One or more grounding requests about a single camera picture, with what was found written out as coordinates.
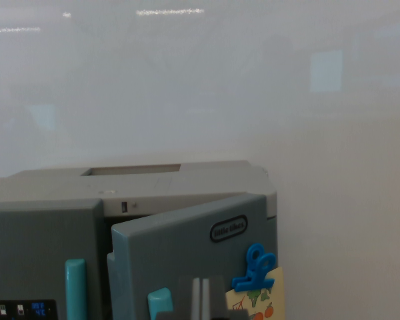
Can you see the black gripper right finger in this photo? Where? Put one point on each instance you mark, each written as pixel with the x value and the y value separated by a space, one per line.
pixel 217 300

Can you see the white toy fridge body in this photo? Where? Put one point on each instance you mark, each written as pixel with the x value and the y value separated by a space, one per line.
pixel 136 186

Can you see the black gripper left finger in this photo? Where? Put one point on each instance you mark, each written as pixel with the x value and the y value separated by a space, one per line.
pixel 186 300

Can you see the blue clip holding note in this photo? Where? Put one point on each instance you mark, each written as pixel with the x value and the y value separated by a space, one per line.
pixel 253 280

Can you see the yellow fruit checklist note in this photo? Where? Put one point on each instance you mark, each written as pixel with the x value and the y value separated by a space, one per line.
pixel 276 295

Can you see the grey fridge door with display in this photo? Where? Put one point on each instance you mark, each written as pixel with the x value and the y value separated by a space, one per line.
pixel 30 250

